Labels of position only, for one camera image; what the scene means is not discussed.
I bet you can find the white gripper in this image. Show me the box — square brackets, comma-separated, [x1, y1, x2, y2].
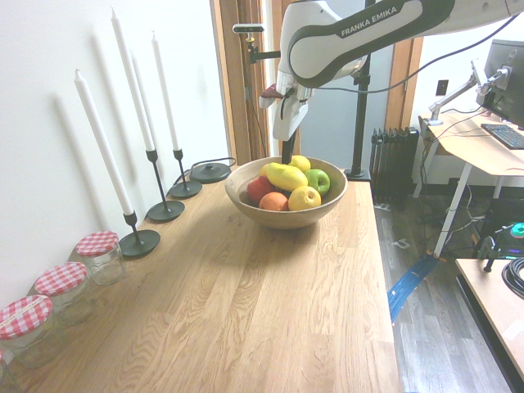
[272, 84, 309, 165]

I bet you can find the yellow mango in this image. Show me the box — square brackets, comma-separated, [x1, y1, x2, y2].
[265, 162, 309, 192]

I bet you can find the small yellow lemon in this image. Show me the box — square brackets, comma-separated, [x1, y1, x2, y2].
[288, 155, 312, 174]

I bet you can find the green apple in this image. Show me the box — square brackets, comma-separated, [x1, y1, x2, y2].
[305, 168, 332, 197]

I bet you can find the red apple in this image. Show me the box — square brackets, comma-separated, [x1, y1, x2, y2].
[246, 175, 277, 205]

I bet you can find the large yellow lemon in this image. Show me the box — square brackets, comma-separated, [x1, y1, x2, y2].
[287, 185, 323, 212]

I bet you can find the orange fruit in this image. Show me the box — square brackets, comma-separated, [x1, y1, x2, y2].
[258, 191, 291, 212]

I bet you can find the wooden fruit bowl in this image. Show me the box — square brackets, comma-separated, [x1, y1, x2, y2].
[224, 156, 350, 230]

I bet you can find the black stand pole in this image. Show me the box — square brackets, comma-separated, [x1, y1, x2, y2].
[343, 0, 376, 182]

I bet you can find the black round kettle base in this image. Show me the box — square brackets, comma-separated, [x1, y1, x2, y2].
[190, 161, 233, 183]

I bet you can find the black oil radiator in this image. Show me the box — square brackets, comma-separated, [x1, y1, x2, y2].
[369, 127, 420, 210]

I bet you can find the black candle holder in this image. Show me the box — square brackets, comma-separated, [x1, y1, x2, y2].
[168, 148, 204, 201]
[146, 149, 186, 224]
[118, 210, 161, 260]

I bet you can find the shortest white taper candle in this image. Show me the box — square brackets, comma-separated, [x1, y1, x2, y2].
[151, 31, 181, 151]

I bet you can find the tallest white taper candle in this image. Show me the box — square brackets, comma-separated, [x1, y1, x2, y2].
[111, 7, 156, 152]

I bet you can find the blue floor tape strip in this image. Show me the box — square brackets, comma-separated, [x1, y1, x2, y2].
[386, 253, 441, 325]

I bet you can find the light wood office desk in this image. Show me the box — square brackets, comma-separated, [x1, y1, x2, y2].
[418, 108, 524, 260]

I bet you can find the medium white taper candle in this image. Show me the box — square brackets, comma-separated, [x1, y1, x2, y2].
[73, 69, 135, 216]

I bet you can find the glass jar red checkered lid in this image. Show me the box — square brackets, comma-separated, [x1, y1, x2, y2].
[75, 230, 128, 287]
[0, 294, 69, 370]
[34, 261, 97, 327]

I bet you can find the black keyboard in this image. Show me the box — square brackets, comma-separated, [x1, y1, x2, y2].
[480, 123, 524, 150]

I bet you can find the black computer monitor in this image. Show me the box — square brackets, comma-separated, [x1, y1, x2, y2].
[475, 38, 524, 122]

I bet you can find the light wood side table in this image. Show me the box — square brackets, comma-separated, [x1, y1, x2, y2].
[454, 257, 524, 382]

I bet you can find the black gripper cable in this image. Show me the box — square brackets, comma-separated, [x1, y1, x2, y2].
[279, 87, 294, 123]

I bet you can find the dark red wrist camera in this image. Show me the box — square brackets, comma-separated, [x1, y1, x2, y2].
[260, 83, 284, 109]

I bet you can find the wooden door frame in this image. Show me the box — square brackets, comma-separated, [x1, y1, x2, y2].
[210, 0, 284, 165]

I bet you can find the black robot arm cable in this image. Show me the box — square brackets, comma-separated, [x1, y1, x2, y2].
[318, 13, 522, 94]

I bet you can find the black coiled cable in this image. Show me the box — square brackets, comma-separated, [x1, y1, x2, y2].
[502, 257, 524, 298]

